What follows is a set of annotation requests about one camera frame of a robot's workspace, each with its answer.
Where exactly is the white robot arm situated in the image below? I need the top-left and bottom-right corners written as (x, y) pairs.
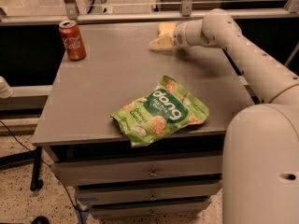
top-left (149, 8), bottom-right (299, 224)

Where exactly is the grey drawer cabinet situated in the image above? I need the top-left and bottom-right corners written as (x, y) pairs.
top-left (31, 21), bottom-right (256, 220)

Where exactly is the bottom grey drawer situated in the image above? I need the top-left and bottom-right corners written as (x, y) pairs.
top-left (91, 196), bottom-right (211, 219)

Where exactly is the black stand leg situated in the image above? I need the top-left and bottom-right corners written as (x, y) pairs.
top-left (0, 147), bottom-right (44, 191)

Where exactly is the yellow sponge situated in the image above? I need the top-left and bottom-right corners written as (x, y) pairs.
top-left (158, 22), bottom-right (176, 36)

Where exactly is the top grey drawer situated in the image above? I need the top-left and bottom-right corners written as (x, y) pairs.
top-left (51, 152), bottom-right (222, 186)

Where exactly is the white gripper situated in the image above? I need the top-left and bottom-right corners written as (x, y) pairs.
top-left (149, 20), bottom-right (208, 50)

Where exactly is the middle grey drawer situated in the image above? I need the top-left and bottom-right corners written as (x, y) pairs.
top-left (76, 180), bottom-right (221, 205)

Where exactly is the black floor cable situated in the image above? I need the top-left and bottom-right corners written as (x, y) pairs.
top-left (0, 119), bottom-right (87, 224)

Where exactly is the grey metal rail frame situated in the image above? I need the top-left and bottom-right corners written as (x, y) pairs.
top-left (0, 0), bottom-right (298, 24)

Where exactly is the green rice chip bag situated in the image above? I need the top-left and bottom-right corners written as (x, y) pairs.
top-left (111, 76), bottom-right (209, 147)

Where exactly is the grey drawer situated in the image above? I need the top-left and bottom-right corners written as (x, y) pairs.
top-left (51, 152), bottom-right (222, 186)
top-left (76, 180), bottom-right (221, 205)
top-left (91, 196), bottom-right (211, 219)

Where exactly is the red Coca-Cola can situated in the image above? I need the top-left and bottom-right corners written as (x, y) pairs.
top-left (59, 21), bottom-right (86, 61)

